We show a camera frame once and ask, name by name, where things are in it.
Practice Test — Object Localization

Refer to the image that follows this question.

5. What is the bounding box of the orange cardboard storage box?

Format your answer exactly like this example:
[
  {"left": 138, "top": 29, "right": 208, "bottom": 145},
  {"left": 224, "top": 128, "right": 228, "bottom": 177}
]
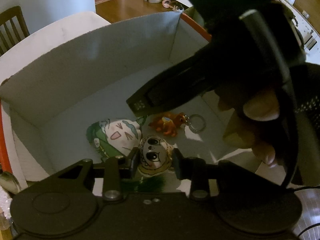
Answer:
[{"left": 0, "top": 11, "right": 263, "bottom": 193}]

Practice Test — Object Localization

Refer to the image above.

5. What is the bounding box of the white green plush toy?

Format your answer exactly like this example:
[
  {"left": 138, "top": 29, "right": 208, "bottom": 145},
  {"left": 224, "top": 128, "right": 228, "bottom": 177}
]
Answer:
[{"left": 86, "top": 119, "right": 142, "bottom": 162}]

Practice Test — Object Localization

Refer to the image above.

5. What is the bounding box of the right hand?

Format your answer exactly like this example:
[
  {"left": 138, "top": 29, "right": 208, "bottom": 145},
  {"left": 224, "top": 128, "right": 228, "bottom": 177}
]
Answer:
[{"left": 222, "top": 91, "right": 279, "bottom": 168}]

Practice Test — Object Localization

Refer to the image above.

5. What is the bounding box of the orange dog keychain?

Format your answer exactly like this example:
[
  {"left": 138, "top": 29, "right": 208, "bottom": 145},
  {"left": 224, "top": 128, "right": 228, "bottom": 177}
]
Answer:
[{"left": 149, "top": 112, "right": 207, "bottom": 137}]

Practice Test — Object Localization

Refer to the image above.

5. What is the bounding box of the wooden chair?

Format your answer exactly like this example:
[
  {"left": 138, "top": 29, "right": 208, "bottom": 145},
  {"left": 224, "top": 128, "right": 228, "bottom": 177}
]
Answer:
[{"left": 0, "top": 6, "right": 30, "bottom": 56}]

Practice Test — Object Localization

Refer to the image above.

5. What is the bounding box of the cartoon face plush keychain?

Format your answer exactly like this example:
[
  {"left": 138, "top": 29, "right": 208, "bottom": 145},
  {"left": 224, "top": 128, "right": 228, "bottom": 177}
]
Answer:
[{"left": 138, "top": 135, "right": 174, "bottom": 177}]

